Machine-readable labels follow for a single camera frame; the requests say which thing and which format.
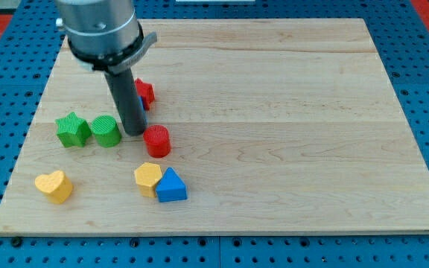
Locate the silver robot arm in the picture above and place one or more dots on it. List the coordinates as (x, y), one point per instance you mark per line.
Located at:
(104, 35)

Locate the blue triangle block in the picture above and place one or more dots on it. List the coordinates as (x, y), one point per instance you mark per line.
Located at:
(171, 187)

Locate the yellow heart block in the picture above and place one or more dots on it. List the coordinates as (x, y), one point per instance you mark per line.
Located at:
(56, 186)

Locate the wooden board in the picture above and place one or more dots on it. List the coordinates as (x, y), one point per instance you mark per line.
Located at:
(278, 127)

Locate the red cylinder block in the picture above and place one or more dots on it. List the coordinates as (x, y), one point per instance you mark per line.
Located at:
(157, 141)

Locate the yellow hexagon block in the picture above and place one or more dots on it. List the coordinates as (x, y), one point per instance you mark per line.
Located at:
(147, 177)

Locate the red star block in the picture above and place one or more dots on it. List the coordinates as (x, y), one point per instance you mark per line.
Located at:
(145, 92)

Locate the blue block behind rod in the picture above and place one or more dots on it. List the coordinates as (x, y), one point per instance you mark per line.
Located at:
(143, 110)

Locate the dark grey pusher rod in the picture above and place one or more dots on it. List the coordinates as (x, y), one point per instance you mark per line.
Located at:
(126, 99)

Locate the green cylinder block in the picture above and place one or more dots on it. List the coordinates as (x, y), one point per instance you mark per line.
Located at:
(105, 130)

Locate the green star block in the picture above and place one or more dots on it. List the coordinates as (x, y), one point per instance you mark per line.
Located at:
(72, 130)

